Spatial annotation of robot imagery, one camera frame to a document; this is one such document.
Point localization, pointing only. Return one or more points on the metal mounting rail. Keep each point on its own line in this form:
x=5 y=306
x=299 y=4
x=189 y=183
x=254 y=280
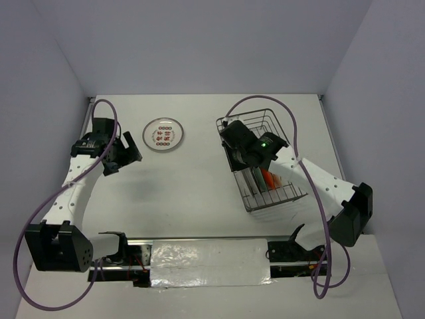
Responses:
x=287 y=260

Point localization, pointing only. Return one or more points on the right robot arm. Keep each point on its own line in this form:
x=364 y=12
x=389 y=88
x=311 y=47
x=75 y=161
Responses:
x=346 y=208

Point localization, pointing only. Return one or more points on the orange plate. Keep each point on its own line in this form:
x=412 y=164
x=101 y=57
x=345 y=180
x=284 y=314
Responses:
x=271 y=180

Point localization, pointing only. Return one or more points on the white plate red characters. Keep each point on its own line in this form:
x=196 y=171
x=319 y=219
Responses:
x=163 y=134

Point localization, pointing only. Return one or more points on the silver tape patch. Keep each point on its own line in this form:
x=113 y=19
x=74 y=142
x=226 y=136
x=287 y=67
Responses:
x=216 y=262

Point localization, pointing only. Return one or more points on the white plate green rim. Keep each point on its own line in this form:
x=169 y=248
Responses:
x=246 y=183

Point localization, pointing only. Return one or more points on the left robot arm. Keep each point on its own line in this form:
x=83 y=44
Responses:
x=57 y=243

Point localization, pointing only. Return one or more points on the metal wire dish rack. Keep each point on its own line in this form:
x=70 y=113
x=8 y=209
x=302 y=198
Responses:
x=260 y=122

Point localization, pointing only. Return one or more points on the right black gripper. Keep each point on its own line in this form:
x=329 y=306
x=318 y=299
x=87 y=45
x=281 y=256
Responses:
x=234 y=165

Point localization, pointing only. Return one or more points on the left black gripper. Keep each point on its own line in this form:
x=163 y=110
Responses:
x=129 y=155

